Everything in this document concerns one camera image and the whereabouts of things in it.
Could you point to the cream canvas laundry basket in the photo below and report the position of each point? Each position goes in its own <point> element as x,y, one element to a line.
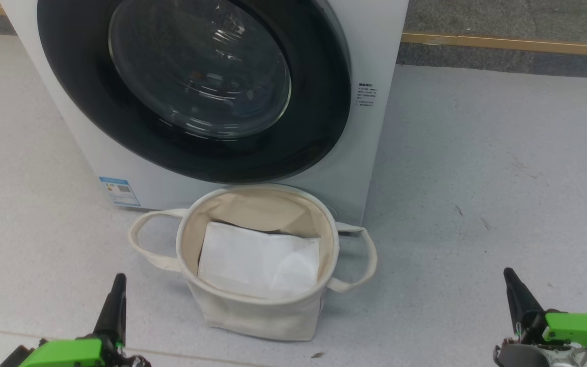
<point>252,318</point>

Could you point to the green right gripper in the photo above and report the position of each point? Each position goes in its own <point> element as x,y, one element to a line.
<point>579,331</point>

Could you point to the blue energy label sticker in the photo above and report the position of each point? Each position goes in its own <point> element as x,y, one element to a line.
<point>119,191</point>

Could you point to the white front-load washing machine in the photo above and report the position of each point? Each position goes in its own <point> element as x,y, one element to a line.
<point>365,153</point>

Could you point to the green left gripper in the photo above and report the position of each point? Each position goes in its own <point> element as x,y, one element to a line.
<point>64,354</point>

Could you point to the white folded liner sheet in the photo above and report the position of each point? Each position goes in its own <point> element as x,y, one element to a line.
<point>252,260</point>

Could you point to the small printed text sticker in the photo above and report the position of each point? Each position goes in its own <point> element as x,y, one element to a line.
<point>366,97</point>

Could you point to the round black glass washer door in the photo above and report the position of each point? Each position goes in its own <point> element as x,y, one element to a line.
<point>69,76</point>

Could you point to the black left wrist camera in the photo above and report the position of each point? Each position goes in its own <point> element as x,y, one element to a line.
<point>13,359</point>

